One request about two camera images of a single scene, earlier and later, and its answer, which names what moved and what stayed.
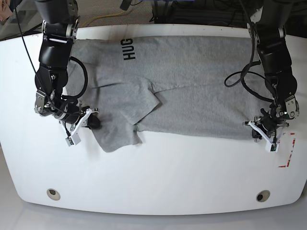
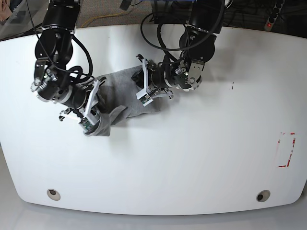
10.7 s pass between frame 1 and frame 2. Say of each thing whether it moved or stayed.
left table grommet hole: stayed
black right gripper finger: moved
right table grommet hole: stayed
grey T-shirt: moved
